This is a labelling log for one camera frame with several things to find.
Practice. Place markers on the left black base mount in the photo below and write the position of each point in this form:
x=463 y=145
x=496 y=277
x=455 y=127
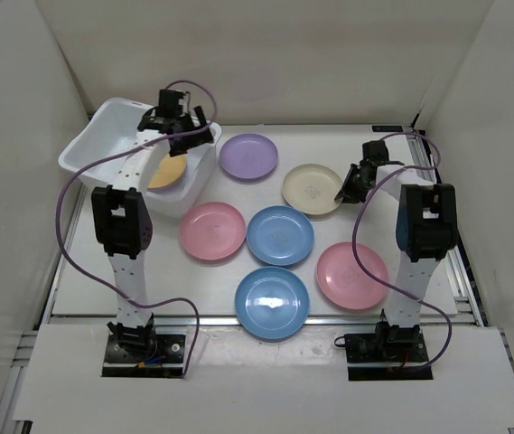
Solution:
x=142 y=353

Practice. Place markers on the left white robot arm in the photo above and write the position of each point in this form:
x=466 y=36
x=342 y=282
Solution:
x=123 y=224

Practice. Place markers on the cream plate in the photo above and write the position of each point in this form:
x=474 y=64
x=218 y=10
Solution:
x=311 y=189

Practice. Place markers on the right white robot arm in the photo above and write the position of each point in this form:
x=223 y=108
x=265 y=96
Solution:
x=426 y=229

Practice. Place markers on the pink plate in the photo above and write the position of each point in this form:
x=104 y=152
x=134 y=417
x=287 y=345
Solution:
x=212 y=231
x=344 y=283

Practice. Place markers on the yellow orange plate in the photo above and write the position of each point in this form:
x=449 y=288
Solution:
x=169 y=171

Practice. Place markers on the white plastic bin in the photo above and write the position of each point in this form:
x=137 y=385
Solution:
x=112 y=130

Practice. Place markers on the front aluminium rail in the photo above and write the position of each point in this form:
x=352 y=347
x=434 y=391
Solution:
x=230 y=320

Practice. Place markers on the blue plate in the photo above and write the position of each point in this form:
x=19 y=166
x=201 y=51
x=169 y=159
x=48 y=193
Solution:
x=272 y=303
x=280 y=236

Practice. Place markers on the blue plate front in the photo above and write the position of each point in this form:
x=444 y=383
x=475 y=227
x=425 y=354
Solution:
x=272 y=303

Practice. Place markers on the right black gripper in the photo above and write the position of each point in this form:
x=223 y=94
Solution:
x=348 y=193

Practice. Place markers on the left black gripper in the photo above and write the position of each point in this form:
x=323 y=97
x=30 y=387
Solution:
x=197 y=139

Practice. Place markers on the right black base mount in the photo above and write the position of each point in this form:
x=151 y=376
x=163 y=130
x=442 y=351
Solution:
x=387 y=357

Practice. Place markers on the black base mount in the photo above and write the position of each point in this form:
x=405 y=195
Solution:
x=142 y=353
x=387 y=357

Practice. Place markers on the purple plate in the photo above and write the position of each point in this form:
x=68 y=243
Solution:
x=168 y=189
x=248 y=157

